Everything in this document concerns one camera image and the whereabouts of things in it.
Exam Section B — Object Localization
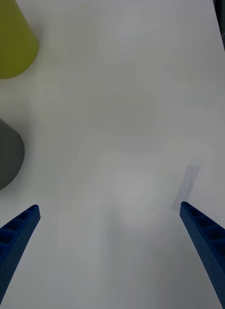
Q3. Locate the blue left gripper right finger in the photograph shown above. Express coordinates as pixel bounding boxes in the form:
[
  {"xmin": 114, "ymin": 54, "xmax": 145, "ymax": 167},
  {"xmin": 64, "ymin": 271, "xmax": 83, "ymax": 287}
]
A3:
[{"xmin": 179, "ymin": 201, "xmax": 225, "ymax": 309}]

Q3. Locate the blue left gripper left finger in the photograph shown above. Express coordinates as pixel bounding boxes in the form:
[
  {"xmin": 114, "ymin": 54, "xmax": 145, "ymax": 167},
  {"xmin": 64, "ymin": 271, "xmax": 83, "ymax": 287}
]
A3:
[{"xmin": 0, "ymin": 204, "xmax": 41, "ymax": 308}]

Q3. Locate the yellow-green plastic bin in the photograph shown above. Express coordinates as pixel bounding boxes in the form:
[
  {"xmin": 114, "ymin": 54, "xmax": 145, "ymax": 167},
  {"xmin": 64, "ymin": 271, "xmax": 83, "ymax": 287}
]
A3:
[{"xmin": 0, "ymin": 0, "xmax": 40, "ymax": 80}]

